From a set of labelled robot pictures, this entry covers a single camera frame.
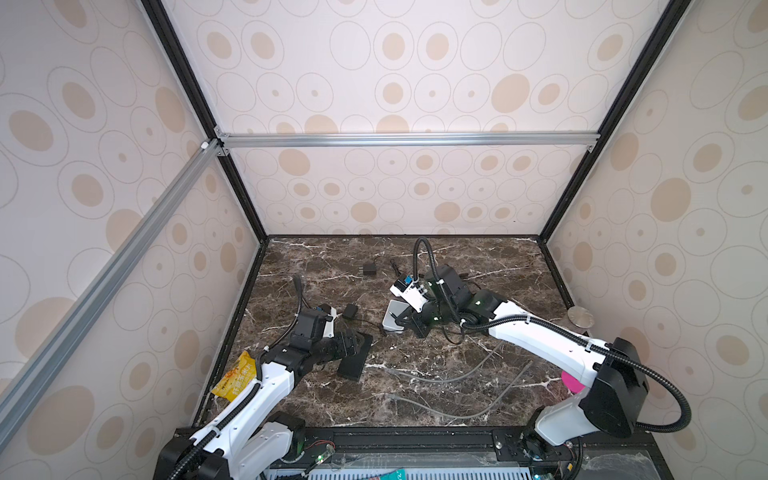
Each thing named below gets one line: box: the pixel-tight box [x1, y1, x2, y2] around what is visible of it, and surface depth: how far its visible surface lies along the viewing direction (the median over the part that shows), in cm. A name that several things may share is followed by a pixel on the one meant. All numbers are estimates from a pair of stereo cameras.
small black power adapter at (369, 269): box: [363, 263, 377, 276], surface depth 112 cm
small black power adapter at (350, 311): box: [342, 303, 358, 319], surface depth 99 cm
